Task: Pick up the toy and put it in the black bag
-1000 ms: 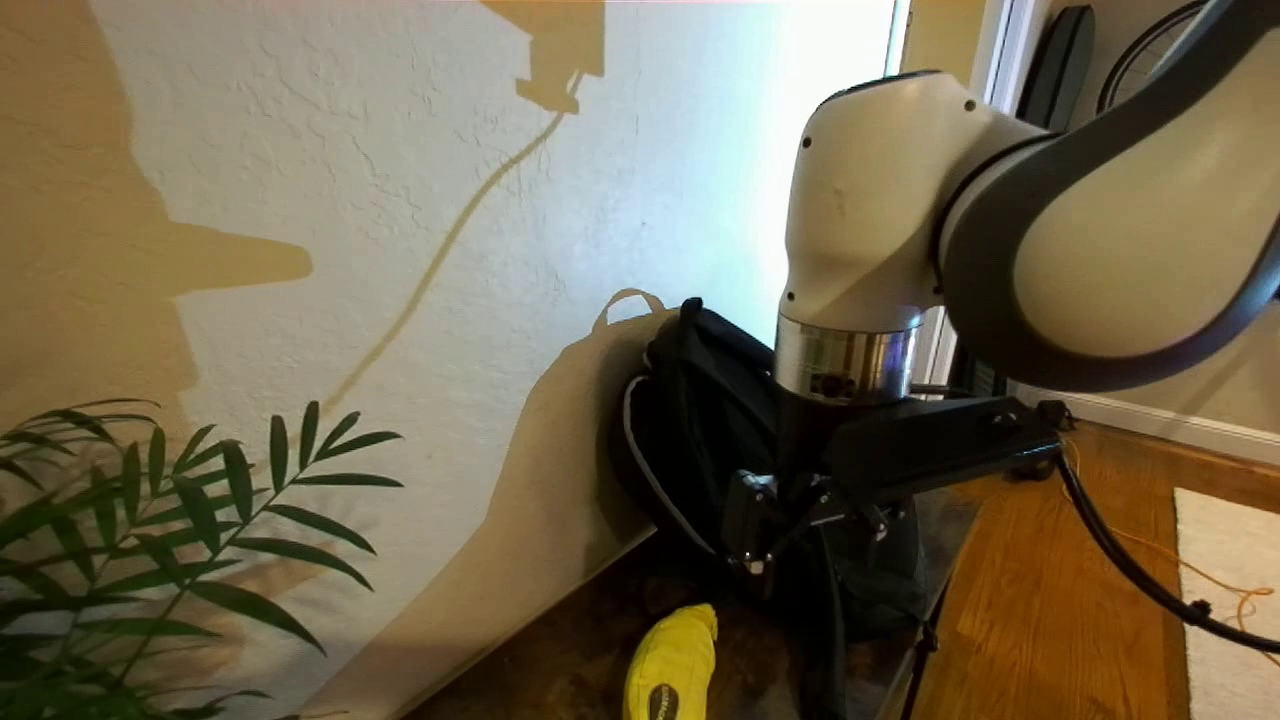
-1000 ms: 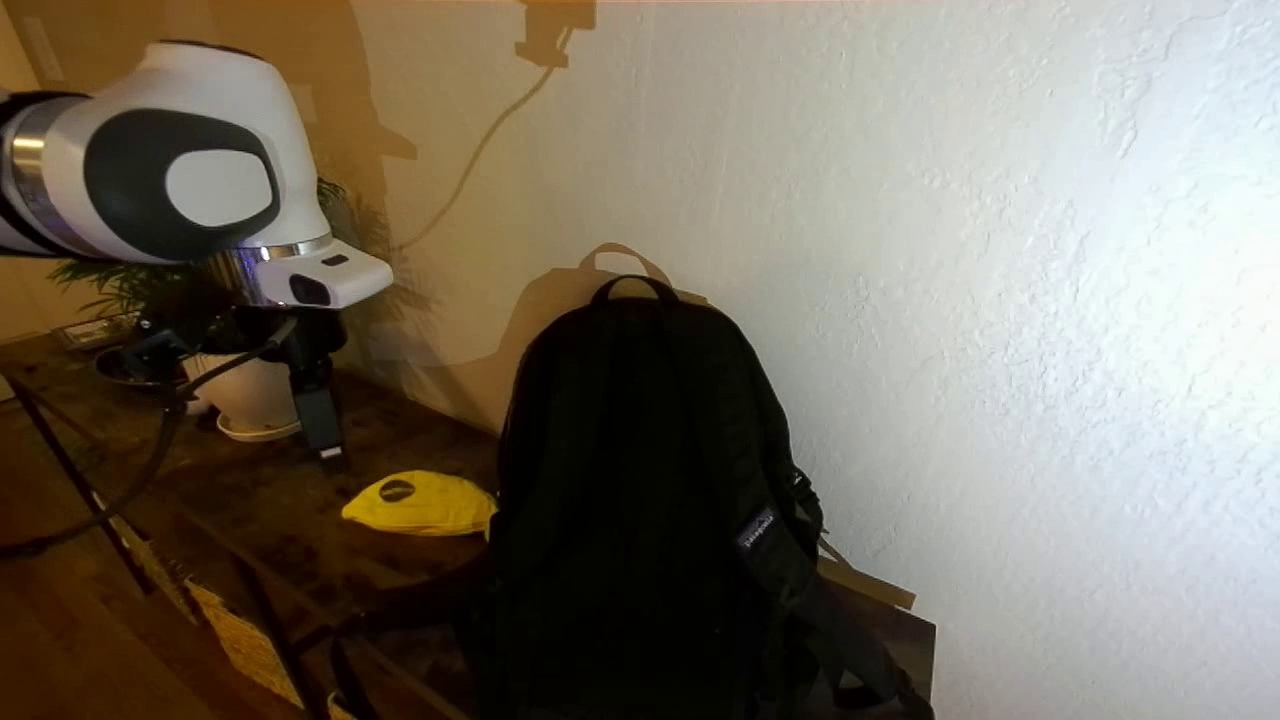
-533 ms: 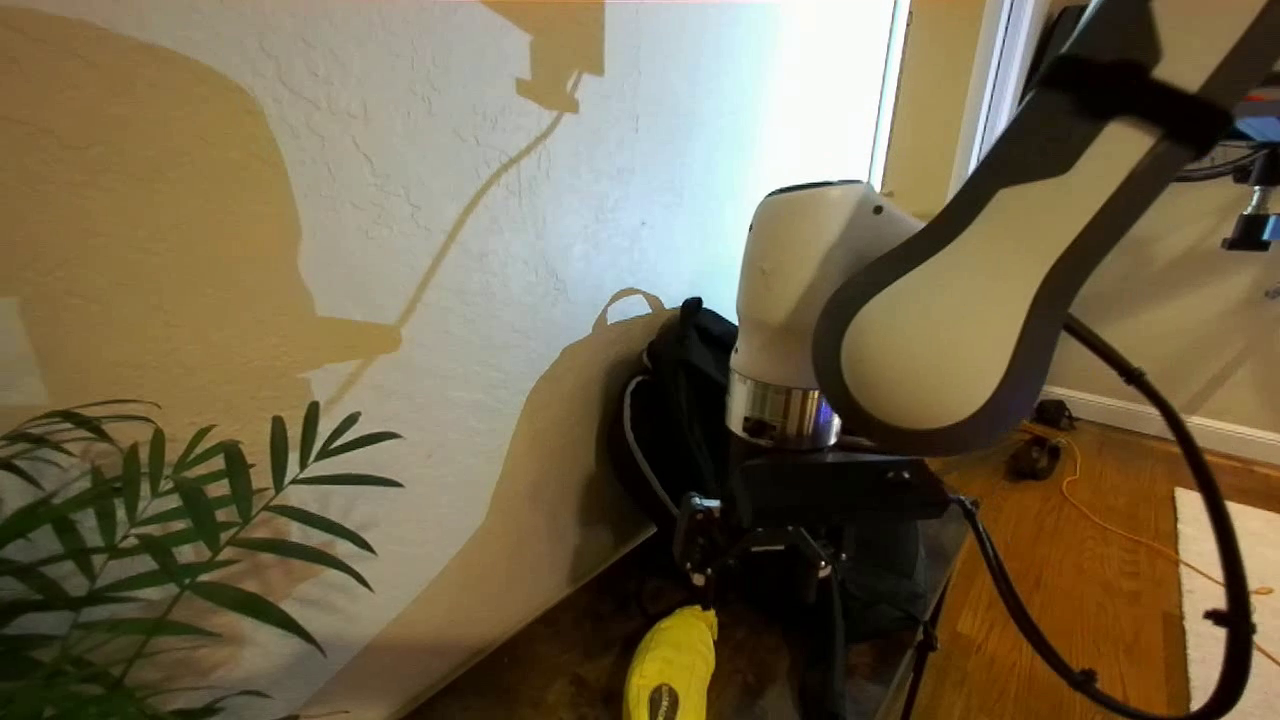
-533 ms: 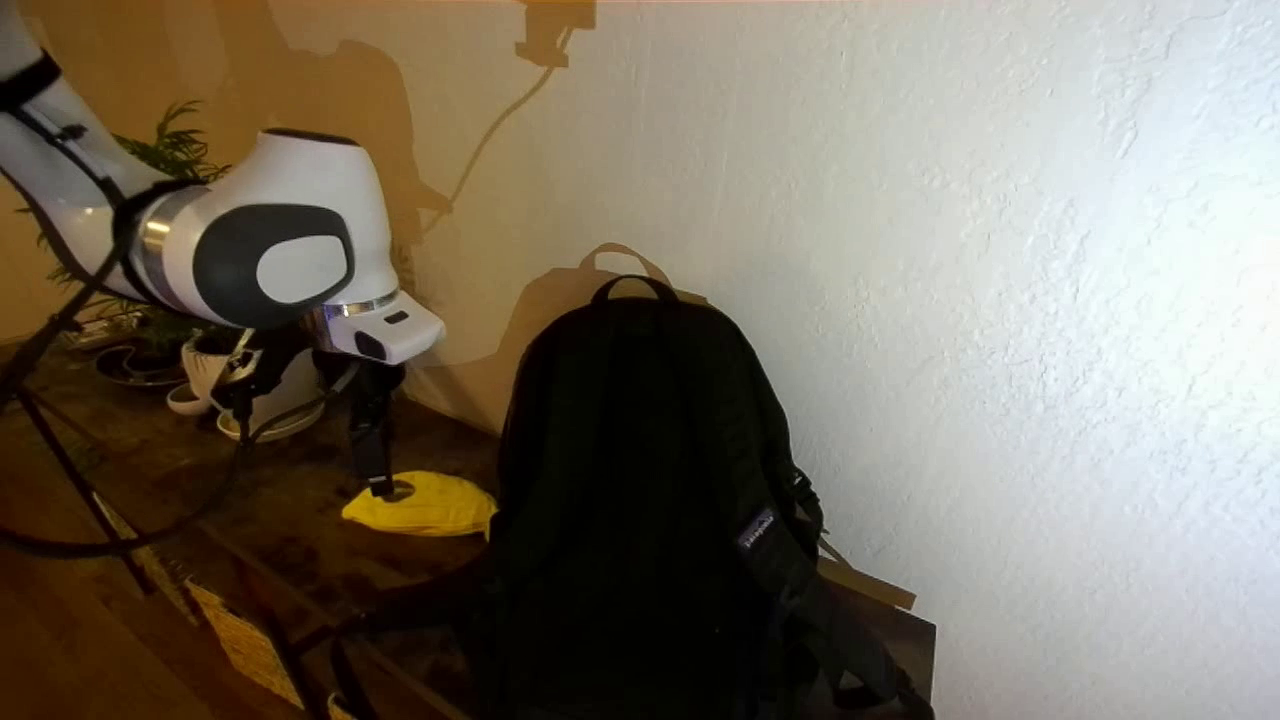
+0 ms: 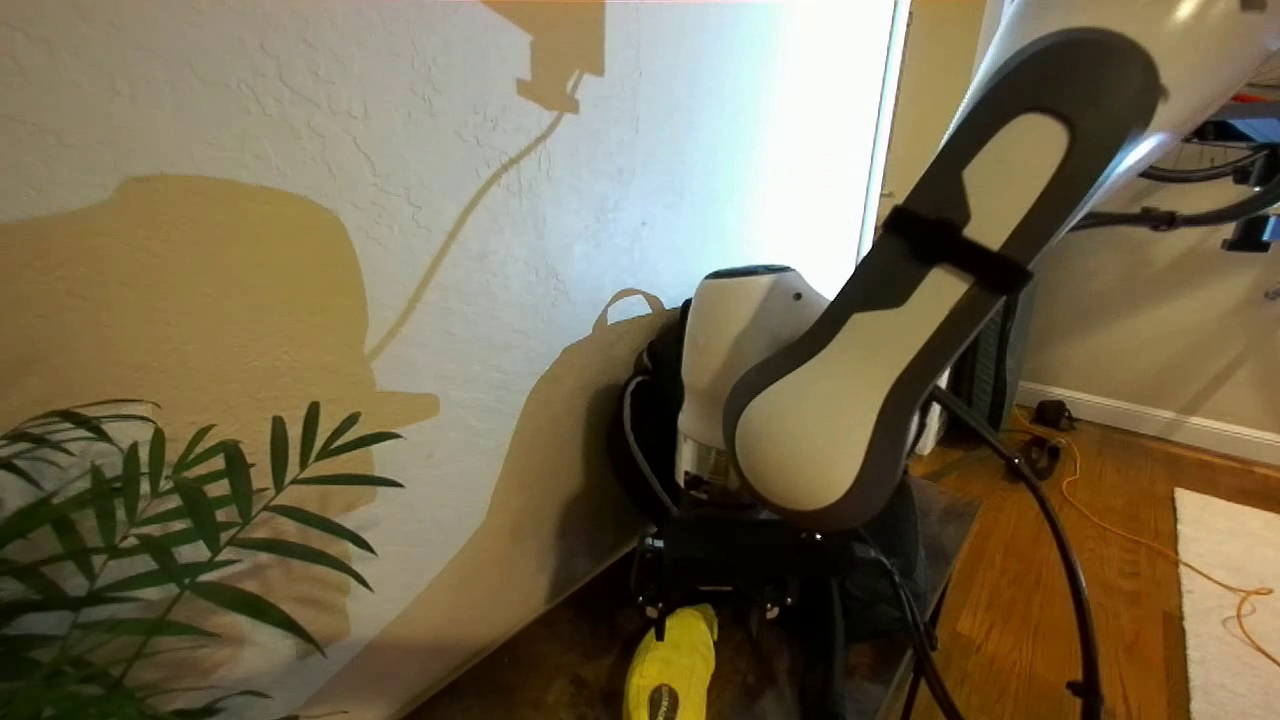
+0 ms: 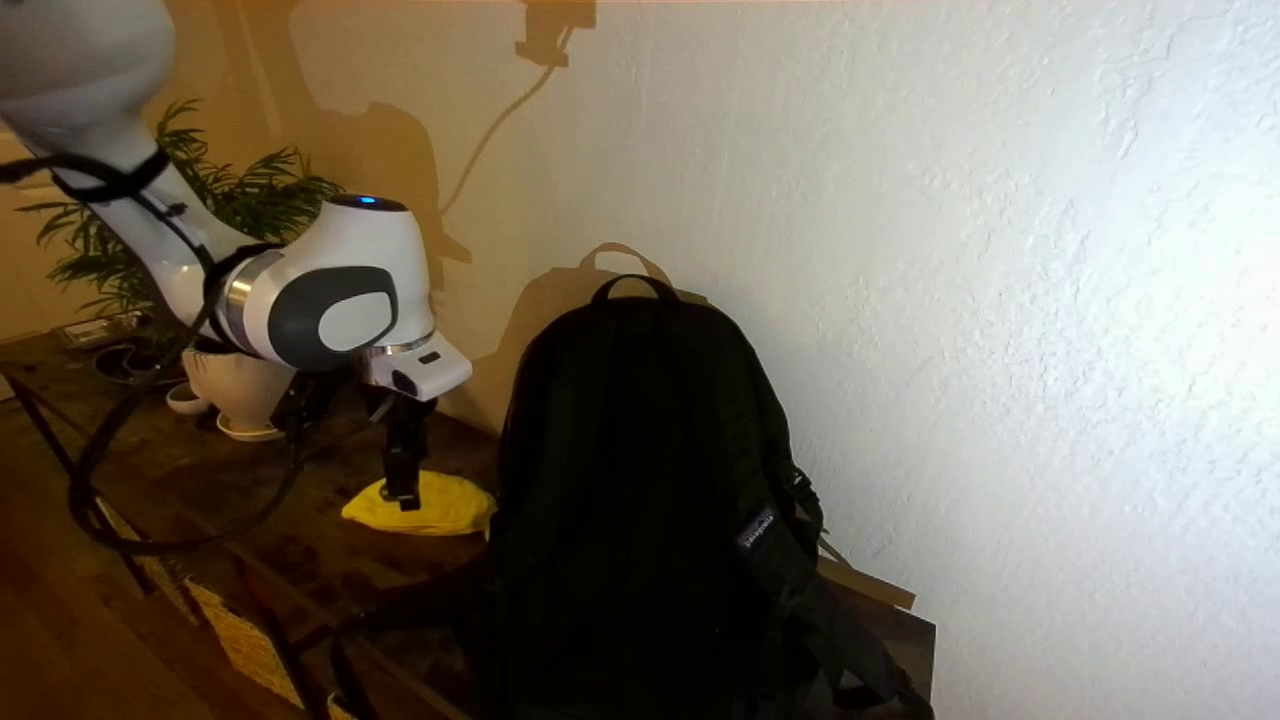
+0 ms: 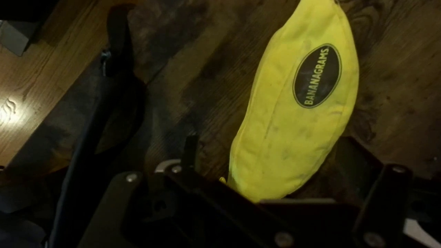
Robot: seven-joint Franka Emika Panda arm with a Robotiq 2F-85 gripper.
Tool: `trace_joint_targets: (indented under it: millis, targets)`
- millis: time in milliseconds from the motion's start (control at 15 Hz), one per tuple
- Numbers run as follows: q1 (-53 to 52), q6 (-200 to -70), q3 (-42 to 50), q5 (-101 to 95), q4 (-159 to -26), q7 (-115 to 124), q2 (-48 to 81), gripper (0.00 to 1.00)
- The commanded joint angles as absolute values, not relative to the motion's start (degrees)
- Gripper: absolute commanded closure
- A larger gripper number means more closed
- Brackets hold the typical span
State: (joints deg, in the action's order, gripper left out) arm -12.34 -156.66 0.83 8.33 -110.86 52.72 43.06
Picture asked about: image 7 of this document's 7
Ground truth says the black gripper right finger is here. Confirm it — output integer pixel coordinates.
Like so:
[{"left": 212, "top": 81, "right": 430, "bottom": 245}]
[{"left": 321, "top": 136, "right": 441, "bottom": 248}]

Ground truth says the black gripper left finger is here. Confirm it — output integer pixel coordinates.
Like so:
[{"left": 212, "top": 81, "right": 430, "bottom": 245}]
[{"left": 77, "top": 133, "right": 259, "bottom": 248}]

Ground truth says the yellow banana pouch toy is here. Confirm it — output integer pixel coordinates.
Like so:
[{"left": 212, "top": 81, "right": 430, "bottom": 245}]
[{"left": 219, "top": 0, "right": 361, "bottom": 205}]

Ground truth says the black backpack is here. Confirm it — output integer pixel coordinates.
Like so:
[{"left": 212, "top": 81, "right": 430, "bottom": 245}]
[{"left": 0, "top": 5, "right": 153, "bottom": 248}]

